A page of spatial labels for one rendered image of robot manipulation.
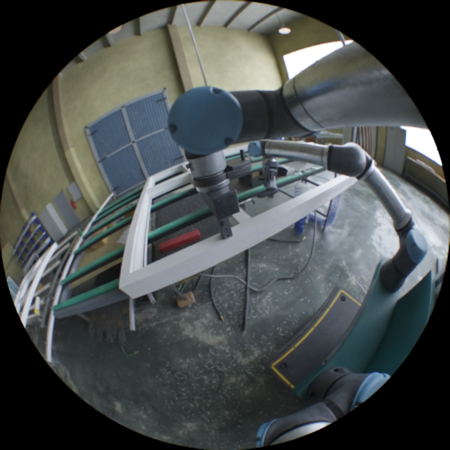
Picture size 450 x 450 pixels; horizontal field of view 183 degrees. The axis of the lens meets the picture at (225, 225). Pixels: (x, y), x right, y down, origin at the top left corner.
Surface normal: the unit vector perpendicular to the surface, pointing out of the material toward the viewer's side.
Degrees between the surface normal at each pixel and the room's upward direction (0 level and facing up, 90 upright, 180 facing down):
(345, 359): 0
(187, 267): 90
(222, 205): 90
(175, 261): 0
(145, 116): 90
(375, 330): 0
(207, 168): 90
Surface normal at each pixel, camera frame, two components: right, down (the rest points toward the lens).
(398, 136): -0.89, 0.40
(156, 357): -0.21, -0.76
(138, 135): 0.40, 0.51
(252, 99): 0.10, 0.15
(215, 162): 0.58, 0.40
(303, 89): -0.97, 0.22
